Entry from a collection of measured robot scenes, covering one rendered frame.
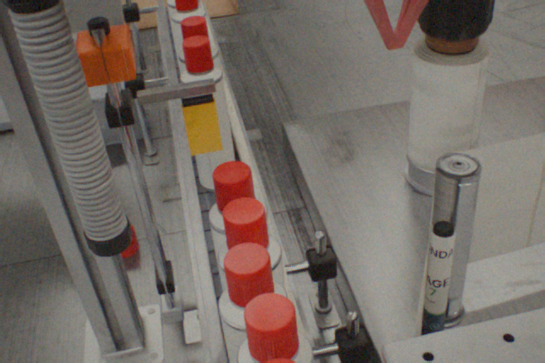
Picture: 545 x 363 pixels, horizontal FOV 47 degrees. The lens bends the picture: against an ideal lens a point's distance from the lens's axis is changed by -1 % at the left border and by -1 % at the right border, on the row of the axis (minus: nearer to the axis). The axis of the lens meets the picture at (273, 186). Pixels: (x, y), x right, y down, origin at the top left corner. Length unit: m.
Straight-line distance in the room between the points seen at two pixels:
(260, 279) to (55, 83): 0.18
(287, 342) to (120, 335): 0.35
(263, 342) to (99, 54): 0.24
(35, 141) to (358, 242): 0.38
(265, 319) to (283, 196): 0.51
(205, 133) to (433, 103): 0.29
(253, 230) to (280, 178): 0.46
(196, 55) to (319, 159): 0.24
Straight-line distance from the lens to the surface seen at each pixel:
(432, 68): 0.73
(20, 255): 0.91
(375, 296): 0.69
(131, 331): 0.71
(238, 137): 0.88
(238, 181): 0.51
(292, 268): 0.68
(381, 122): 0.96
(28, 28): 0.39
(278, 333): 0.40
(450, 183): 0.54
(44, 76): 0.40
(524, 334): 0.32
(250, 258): 0.44
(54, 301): 0.83
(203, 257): 0.63
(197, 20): 0.81
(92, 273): 0.66
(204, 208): 0.82
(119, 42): 0.50
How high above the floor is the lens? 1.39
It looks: 37 degrees down
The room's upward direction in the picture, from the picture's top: 6 degrees counter-clockwise
